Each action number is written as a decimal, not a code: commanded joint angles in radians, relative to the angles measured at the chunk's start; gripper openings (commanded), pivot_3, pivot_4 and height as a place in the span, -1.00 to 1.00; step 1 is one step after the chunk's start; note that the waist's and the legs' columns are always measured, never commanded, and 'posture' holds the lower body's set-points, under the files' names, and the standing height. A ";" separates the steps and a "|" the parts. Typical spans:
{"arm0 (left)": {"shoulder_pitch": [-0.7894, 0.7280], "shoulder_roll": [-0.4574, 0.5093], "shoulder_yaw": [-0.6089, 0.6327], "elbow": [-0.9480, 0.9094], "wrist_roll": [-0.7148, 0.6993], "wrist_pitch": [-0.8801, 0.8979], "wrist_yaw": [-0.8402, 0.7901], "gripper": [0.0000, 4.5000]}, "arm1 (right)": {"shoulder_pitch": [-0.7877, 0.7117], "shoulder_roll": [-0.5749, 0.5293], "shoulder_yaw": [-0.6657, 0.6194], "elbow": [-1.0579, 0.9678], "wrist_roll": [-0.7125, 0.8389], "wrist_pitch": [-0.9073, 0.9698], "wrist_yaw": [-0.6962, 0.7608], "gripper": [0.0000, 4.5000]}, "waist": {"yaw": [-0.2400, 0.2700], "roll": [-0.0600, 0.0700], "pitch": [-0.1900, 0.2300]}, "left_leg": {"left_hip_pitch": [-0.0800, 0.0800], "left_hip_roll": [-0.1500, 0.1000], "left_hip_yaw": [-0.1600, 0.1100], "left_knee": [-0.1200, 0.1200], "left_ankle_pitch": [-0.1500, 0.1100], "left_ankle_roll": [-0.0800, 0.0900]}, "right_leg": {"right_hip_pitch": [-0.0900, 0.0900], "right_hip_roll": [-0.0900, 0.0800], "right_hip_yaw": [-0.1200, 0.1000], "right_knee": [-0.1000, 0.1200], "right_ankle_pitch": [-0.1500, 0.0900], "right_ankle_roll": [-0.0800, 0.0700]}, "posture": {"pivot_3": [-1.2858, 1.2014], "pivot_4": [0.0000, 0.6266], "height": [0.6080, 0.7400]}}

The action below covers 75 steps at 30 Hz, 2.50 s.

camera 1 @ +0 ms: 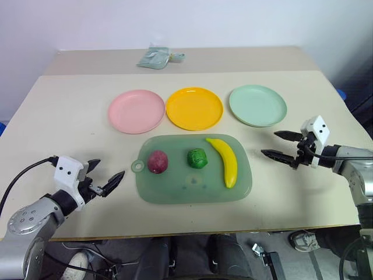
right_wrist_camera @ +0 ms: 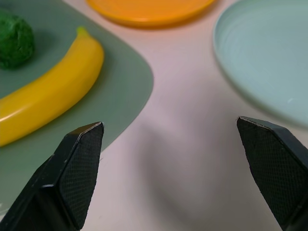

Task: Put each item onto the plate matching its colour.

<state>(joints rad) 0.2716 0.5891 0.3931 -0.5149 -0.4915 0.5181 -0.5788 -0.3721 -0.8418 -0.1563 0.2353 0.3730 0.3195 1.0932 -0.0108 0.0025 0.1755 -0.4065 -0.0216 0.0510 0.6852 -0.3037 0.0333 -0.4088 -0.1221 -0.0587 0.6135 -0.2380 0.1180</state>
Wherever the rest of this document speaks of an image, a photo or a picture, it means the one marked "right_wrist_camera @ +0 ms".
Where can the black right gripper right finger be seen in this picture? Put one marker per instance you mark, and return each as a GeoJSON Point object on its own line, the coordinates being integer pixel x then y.
{"type": "Point", "coordinates": [272, 168]}

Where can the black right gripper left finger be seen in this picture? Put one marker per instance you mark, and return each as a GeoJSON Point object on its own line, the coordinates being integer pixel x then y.
{"type": "Point", "coordinates": [72, 178]}

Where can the light green plate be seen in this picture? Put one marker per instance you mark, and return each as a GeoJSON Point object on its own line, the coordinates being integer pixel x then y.
{"type": "Point", "coordinates": [264, 60]}

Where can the green toy vegetable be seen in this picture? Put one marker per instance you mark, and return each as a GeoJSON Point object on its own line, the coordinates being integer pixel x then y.
{"type": "Point", "coordinates": [14, 39]}

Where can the orange plate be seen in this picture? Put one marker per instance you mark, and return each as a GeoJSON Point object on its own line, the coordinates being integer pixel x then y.
{"type": "Point", "coordinates": [149, 10]}

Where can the yellow banana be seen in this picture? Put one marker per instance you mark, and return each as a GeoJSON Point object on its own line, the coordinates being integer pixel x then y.
{"type": "Point", "coordinates": [54, 89]}

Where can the grey-green rounded tray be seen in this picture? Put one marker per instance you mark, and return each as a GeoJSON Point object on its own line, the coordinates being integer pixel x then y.
{"type": "Point", "coordinates": [120, 84]}

